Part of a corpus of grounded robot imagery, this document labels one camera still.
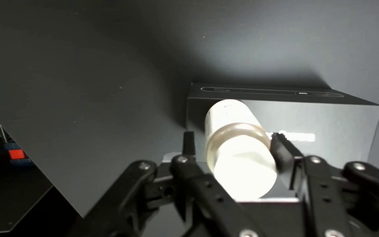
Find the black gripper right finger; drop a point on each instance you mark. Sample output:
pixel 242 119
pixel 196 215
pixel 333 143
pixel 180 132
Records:
pixel 342 198

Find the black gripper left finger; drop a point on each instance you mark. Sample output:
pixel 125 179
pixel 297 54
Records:
pixel 190 193

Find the white plastic bottle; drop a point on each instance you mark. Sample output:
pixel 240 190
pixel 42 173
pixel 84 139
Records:
pixel 242 166

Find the black ZED 2 box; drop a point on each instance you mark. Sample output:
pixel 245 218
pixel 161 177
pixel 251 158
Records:
pixel 334 125

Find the red and blue small object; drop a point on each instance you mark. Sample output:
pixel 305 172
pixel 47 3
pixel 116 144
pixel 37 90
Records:
pixel 16 154

